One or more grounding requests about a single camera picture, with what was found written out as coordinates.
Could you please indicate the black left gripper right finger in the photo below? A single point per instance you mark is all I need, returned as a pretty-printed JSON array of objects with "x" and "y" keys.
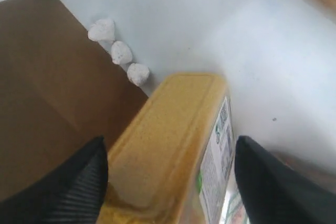
[{"x": 272, "y": 192}]

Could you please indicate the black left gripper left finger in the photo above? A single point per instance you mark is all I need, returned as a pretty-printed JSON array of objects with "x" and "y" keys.
[{"x": 72, "y": 193}]

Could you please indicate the yellow millet bottle white cap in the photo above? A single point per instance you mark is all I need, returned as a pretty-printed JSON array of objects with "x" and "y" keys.
[{"x": 173, "y": 162}]

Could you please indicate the brown paper bag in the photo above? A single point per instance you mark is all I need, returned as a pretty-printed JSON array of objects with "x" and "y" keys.
[{"x": 58, "y": 91}]

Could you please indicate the nut jar gold lid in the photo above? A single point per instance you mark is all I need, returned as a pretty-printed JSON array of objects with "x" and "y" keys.
[{"x": 234, "y": 210}]

